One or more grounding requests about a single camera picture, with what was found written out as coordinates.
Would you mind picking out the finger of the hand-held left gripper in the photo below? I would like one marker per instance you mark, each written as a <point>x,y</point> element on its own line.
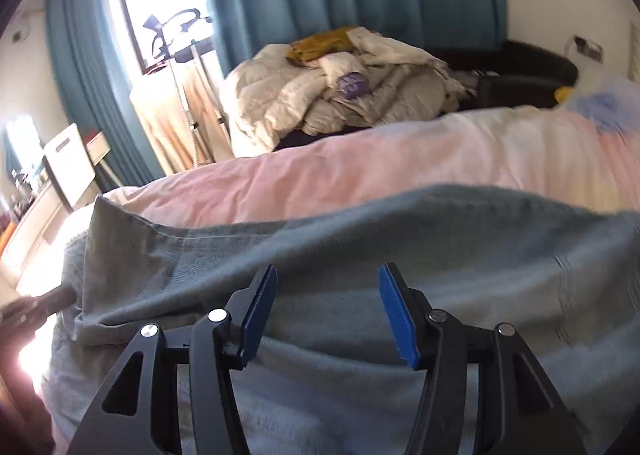
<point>55,301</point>

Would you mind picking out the red edged white board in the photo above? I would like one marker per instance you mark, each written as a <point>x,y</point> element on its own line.
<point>97,147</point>

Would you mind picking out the wavy lit vanity mirror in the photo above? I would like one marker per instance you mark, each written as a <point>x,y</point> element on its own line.
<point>22,140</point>

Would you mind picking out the wall socket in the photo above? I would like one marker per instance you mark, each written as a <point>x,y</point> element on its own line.
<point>587,47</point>

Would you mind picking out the white shirt purple print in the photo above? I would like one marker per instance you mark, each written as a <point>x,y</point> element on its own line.
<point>350,80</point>

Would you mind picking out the group of cosmetic bottles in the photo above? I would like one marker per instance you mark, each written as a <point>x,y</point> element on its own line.
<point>25,180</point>

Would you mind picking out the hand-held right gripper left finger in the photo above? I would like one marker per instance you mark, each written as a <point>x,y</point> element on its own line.
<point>260,315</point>

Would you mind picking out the blue denim jeans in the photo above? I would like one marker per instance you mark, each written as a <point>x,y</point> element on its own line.
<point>350,245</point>

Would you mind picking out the black clothes rack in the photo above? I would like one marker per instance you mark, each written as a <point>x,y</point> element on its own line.
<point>172,35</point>

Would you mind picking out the white dressing table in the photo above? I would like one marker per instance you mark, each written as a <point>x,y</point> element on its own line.
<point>35,235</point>

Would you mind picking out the white backed chair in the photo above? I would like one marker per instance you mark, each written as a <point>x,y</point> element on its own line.
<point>70,165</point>

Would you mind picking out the small yellow object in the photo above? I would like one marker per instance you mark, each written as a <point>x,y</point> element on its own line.
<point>563,94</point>

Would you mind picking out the pastel blue pillow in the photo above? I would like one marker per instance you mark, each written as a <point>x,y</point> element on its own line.
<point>605,100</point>

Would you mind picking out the narrow blue curtain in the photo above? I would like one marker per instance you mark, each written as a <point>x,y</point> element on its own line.
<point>85,75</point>

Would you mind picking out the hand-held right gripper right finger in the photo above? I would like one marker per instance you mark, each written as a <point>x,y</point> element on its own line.
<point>397,320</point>

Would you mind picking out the pile of white clothes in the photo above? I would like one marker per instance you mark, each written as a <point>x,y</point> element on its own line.
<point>280,95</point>

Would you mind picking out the beige hanging garment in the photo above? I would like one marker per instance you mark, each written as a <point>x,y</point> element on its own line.
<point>165,115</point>

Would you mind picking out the mustard yellow garment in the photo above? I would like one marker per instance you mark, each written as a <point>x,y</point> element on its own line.
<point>320,45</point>

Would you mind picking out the pastel pink quilt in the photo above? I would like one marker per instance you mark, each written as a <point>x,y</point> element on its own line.
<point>400,165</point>

